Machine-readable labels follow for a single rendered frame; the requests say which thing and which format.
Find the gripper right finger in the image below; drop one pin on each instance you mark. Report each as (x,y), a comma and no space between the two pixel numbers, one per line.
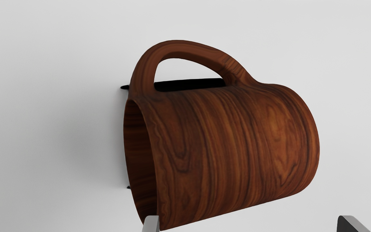
(349,225)

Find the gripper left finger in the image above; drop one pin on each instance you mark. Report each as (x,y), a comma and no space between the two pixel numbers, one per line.
(150,224)

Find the brown wooden mug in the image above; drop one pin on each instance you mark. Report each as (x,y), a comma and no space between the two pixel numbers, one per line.
(224,145)

